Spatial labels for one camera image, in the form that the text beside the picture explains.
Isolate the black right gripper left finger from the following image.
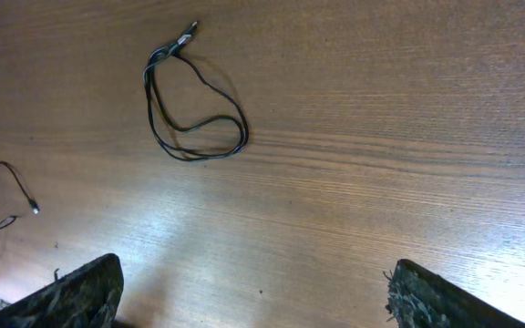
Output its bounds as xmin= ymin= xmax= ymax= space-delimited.
xmin=0 ymin=253 xmax=124 ymax=328

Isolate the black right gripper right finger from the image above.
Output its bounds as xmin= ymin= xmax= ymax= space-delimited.
xmin=384 ymin=259 xmax=525 ymax=328

